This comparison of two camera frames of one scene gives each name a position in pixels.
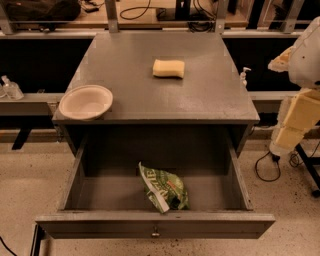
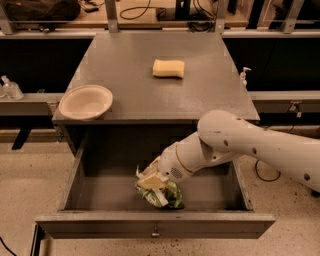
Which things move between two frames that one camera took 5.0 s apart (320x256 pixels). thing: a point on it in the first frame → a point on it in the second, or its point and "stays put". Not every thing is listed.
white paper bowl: x=86 y=102 stays put
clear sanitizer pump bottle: x=12 y=89 stays put
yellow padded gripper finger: x=281 y=62 → x=152 y=181
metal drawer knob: x=155 y=233 stays put
